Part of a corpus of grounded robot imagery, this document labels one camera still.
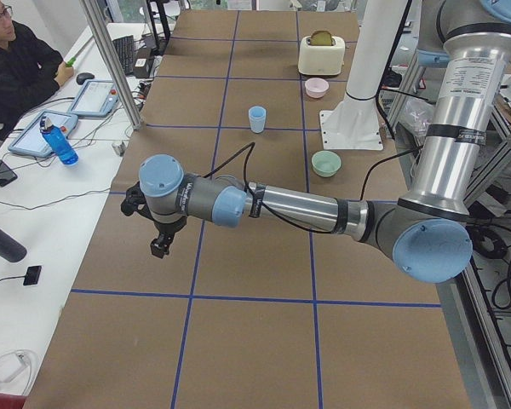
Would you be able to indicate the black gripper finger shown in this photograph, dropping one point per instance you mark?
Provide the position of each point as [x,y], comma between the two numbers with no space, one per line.
[157,247]
[167,244]

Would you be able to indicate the small black square device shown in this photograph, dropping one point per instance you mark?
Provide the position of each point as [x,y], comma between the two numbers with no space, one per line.
[32,275]

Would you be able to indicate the blue water bottle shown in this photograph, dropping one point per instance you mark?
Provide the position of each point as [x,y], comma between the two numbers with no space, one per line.
[57,141]

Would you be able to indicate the teach pendant far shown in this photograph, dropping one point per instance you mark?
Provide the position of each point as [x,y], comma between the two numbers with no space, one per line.
[95,99]

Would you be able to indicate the teach pendant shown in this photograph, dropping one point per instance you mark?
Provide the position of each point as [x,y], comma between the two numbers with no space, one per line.
[31,142]
[95,99]

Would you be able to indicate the black thermos bottle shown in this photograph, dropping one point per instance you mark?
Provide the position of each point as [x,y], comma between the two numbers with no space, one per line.
[10,249]

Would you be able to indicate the teach pendant near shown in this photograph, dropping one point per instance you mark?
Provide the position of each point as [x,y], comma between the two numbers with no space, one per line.
[31,142]

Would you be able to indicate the green bowl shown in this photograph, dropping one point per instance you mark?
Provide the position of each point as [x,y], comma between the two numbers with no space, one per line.
[326,163]

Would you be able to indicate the black computer mouse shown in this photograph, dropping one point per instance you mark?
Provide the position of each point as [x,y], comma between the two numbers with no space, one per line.
[82,77]

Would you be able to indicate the black smartphone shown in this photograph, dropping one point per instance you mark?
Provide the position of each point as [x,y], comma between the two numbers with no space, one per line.
[7,175]

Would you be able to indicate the black keyboard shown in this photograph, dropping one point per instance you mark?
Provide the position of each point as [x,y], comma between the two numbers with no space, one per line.
[125,50]

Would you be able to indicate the pink bowl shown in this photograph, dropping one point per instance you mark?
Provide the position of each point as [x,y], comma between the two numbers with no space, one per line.
[316,87]

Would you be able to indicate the seated person in black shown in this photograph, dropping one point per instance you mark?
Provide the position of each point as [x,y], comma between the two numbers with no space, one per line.
[31,71]

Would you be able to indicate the cream toaster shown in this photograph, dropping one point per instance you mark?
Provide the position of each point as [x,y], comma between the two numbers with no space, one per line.
[316,60]

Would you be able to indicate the toast slice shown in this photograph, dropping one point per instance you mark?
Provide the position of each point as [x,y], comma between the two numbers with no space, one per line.
[321,38]

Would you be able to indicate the clear plastic bag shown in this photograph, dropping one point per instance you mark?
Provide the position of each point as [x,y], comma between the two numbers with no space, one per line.
[416,116]

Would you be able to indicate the white central pedestal column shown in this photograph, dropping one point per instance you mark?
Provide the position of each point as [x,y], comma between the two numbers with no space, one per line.
[354,123]

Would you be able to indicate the aluminium frame post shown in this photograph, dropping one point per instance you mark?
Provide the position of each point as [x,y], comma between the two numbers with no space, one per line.
[103,42]

